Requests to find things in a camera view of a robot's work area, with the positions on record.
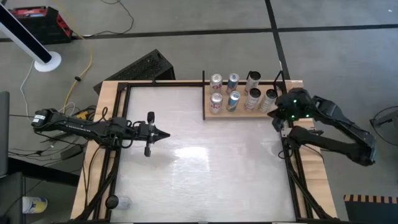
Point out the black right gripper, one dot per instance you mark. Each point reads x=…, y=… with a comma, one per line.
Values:
x=295, y=105

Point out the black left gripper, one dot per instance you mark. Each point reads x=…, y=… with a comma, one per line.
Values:
x=143, y=132

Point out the white Celsius tropical can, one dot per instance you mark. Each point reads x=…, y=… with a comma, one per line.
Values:
x=267, y=102

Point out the white Celsius peach can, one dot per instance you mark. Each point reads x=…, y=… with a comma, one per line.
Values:
x=252, y=101

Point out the silver dark can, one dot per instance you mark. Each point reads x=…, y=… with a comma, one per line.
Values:
x=252, y=84

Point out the blue silver Red Bull can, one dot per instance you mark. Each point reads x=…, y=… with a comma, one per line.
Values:
x=233, y=102
x=232, y=84

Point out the silver Diet Coke can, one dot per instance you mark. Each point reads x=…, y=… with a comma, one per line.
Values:
x=215, y=84
x=216, y=104

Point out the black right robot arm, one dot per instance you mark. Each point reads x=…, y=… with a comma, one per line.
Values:
x=342, y=146

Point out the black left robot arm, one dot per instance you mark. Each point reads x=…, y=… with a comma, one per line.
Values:
x=81, y=129

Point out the wooden shelf board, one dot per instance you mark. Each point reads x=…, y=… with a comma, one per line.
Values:
x=236, y=114

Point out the black power adapter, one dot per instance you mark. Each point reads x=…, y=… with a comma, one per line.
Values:
x=72, y=151

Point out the black flat floor beam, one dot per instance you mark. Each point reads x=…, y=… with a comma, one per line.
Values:
x=46, y=174

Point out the white floor stand pole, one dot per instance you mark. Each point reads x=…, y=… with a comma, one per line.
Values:
x=46, y=63

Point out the white yellow canister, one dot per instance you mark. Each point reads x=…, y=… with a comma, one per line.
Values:
x=34, y=204

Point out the black box with striped edge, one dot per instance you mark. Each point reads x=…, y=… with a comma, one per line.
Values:
x=373, y=211

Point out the black and red case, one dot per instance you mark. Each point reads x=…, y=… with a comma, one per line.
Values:
x=43, y=28

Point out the black metal table frame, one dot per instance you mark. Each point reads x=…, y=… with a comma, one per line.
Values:
x=168, y=83

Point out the black metal shelf frame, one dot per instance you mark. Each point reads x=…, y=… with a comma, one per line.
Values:
x=203, y=107

